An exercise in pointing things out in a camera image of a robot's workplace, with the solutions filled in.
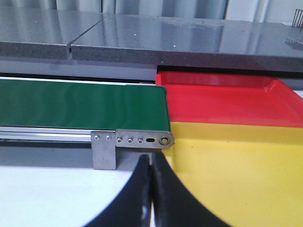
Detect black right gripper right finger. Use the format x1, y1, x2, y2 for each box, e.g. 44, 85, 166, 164
151, 152, 228, 227

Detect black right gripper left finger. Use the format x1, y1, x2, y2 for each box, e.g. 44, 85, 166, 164
86, 155, 152, 227

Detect steel conveyor end plate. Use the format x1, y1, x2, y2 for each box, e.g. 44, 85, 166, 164
115, 129, 174, 149

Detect yellow plastic tray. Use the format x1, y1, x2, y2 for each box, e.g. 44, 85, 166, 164
164, 122, 303, 227

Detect red plastic tray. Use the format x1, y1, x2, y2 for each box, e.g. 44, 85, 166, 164
156, 71, 303, 128

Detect green conveyor belt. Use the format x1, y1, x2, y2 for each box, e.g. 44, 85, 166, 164
0, 79, 170, 131

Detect grey stone shelf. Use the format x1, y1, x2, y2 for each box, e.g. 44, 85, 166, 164
0, 6, 303, 72

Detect white curtain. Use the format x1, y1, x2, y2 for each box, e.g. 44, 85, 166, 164
0, 0, 303, 23

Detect steel conveyor support bracket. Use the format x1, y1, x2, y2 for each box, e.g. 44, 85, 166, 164
91, 131, 116, 170

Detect aluminium conveyor frame rail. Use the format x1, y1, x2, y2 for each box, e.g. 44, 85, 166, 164
0, 126, 93, 143

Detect dark wire rack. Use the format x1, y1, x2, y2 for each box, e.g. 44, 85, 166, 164
285, 9, 303, 45

